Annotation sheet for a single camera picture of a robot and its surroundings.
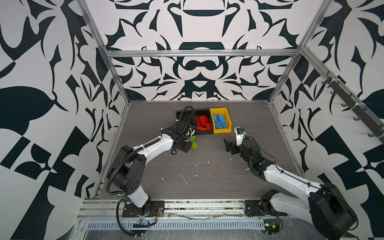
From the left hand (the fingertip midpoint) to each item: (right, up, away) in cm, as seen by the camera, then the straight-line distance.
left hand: (188, 143), depth 89 cm
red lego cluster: (+9, +11, +13) cm, 19 cm away
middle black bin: (+12, +18, +16) cm, 27 cm away
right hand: (+24, +5, -5) cm, 25 cm away
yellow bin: (+24, +19, +17) cm, 35 cm away
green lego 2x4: (+3, -2, +7) cm, 8 cm away
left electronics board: (-20, -35, -18) cm, 44 cm away
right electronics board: (+39, -36, -18) cm, 56 cm away
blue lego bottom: (+21, +12, +14) cm, 28 cm away
